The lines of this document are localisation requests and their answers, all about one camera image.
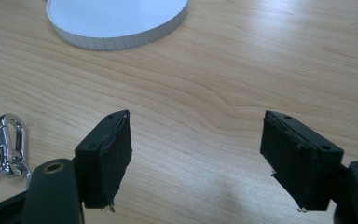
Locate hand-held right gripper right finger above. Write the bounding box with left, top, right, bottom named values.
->
left=259, top=109, right=345, bottom=213

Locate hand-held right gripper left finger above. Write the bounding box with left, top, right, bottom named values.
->
left=74, top=109, right=133, bottom=213

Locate silver carabiner keyring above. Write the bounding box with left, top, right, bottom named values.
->
left=0, top=113, right=32, bottom=208

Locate white round paper plate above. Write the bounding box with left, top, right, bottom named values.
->
left=46, top=0, right=190, bottom=51

